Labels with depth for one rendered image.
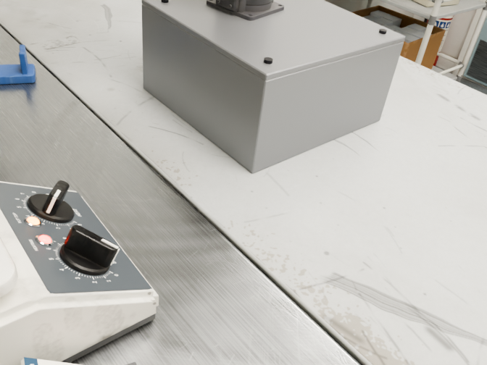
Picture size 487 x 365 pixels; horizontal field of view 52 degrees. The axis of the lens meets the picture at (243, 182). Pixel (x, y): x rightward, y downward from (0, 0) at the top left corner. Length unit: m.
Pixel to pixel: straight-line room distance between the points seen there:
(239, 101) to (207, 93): 0.05
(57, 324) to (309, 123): 0.32
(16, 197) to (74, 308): 0.11
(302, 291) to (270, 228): 0.07
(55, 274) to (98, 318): 0.04
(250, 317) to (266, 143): 0.18
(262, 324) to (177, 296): 0.06
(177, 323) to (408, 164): 0.31
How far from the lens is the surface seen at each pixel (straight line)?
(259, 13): 0.56
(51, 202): 0.35
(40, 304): 0.29
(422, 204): 0.51
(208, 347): 0.35
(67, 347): 0.32
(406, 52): 2.41
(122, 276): 0.33
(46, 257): 0.32
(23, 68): 0.64
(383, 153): 0.56
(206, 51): 0.50
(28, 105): 0.60
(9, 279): 0.28
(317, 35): 0.54
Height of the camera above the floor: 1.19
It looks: 37 degrees down
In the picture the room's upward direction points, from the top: 7 degrees clockwise
